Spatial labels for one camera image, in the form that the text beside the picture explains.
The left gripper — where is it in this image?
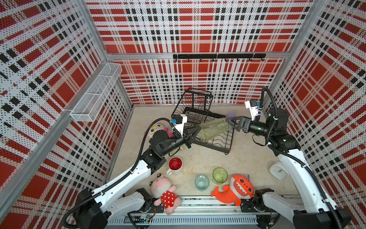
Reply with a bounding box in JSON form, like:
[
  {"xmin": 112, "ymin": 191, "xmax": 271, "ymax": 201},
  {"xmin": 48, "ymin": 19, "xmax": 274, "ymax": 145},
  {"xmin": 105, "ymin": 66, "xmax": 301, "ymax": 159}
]
[{"xmin": 160, "ymin": 125, "xmax": 201, "ymax": 156}]

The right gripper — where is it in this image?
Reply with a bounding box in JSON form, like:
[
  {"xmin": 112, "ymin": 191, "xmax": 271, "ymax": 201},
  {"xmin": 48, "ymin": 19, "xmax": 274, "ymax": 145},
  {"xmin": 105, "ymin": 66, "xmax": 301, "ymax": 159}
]
[{"xmin": 226, "ymin": 116, "xmax": 274, "ymax": 138}]

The tall green glass cup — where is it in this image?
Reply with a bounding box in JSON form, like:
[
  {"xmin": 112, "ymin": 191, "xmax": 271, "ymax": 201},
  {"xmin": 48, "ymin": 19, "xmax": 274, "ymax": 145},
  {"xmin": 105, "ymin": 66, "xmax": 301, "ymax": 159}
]
[{"xmin": 196, "ymin": 117, "xmax": 230, "ymax": 142}]

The lavender plastic cup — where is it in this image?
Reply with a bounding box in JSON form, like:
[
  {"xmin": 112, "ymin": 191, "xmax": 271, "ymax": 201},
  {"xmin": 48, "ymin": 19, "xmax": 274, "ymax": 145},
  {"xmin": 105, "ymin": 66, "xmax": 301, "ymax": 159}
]
[{"xmin": 226, "ymin": 111, "xmax": 236, "ymax": 122}]

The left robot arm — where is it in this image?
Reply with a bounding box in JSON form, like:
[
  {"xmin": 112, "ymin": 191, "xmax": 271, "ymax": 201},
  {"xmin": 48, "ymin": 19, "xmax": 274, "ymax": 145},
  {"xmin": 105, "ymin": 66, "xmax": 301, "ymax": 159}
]
[{"xmin": 62, "ymin": 126, "xmax": 201, "ymax": 229}]

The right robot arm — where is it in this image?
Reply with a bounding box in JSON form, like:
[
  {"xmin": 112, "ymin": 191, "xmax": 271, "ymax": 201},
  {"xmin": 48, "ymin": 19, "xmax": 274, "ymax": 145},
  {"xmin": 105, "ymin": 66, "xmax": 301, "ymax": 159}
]
[{"xmin": 227, "ymin": 87, "xmax": 352, "ymax": 229}]

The white mug red interior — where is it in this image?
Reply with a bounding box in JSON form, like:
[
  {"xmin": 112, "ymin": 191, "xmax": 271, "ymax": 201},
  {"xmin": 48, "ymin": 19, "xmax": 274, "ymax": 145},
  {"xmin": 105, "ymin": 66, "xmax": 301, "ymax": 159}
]
[{"xmin": 166, "ymin": 157, "xmax": 183, "ymax": 176}]

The yellow pink owl plush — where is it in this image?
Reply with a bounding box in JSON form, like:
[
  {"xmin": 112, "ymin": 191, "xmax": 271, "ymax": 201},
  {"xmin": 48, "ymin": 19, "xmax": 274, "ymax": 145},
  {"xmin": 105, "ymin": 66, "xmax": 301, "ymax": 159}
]
[{"xmin": 147, "ymin": 122, "xmax": 173, "ymax": 138}]

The teal glass cup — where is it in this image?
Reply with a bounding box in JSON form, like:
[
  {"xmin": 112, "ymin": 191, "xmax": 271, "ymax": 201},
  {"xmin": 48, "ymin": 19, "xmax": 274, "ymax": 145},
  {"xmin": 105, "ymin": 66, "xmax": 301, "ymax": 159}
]
[{"xmin": 194, "ymin": 174, "xmax": 210, "ymax": 191}]

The short green glass cup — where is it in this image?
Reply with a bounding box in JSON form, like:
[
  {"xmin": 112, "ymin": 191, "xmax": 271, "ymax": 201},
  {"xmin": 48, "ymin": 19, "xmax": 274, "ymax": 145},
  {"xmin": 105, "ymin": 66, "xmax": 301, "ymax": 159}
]
[{"xmin": 213, "ymin": 167, "xmax": 228, "ymax": 184}]

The pink bear plush toy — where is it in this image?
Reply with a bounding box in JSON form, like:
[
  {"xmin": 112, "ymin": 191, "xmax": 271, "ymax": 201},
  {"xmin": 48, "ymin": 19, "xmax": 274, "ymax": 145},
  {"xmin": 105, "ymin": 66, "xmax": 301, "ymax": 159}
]
[{"xmin": 149, "ymin": 174, "xmax": 182, "ymax": 215}]

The red shark plush toy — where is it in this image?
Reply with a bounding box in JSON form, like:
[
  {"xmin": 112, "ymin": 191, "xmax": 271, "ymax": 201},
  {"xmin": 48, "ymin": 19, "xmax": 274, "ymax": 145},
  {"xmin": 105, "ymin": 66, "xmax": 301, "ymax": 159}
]
[{"xmin": 211, "ymin": 175, "xmax": 254, "ymax": 206}]

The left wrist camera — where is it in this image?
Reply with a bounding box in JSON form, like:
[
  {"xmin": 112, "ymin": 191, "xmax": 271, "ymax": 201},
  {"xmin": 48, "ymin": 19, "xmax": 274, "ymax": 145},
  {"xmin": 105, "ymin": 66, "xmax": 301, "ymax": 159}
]
[{"xmin": 171, "ymin": 114, "xmax": 187, "ymax": 136}]

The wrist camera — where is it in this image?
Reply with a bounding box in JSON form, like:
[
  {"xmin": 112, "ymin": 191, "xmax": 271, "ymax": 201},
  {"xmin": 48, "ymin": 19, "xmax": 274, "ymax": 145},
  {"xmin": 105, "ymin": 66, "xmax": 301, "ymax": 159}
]
[
  {"xmin": 245, "ymin": 100, "xmax": 260, "ymax": 121},
  {"xmin": 171, "ymin": 114, "xmax": 187, "ymax": 136}
]

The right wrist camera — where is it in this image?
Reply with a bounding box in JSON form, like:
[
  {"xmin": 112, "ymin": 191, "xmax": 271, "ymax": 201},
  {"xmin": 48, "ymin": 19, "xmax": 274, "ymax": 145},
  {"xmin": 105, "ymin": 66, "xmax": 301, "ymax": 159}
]
[{"xmin": 245, "ymin": 100, "xmax": 260, "ymax": 121}]

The black wire dish rack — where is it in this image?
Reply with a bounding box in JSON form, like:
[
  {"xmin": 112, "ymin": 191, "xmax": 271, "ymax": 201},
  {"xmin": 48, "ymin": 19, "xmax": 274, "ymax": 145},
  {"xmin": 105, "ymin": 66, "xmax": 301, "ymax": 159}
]
[{"xmin": 172, "ymin": 87, "xmax": 234, "ymax": 155}]

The black wall hook rail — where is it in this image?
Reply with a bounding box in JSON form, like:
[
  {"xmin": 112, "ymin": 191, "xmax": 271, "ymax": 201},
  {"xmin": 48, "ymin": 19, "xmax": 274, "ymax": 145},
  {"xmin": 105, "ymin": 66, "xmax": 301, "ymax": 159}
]
[{"xmin": 173, "ymin": 53, "xmax": 266, "ymax": 60}]

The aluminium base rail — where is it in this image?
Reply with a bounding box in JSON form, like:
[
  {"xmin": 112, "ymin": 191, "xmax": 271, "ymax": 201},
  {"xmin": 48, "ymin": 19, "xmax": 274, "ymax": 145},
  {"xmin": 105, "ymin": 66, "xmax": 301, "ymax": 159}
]
[{"xmin": 82, "ymin": 195, "xmax": 324, "ymax": 229}]

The white wire wall basket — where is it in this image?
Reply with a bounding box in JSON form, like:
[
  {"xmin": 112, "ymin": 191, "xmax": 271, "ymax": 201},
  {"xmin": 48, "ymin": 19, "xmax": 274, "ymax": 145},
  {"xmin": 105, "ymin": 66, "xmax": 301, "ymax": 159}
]
[{"xmin": 71, "ymin": 63, "xmax": 122, "ymax": 122}]

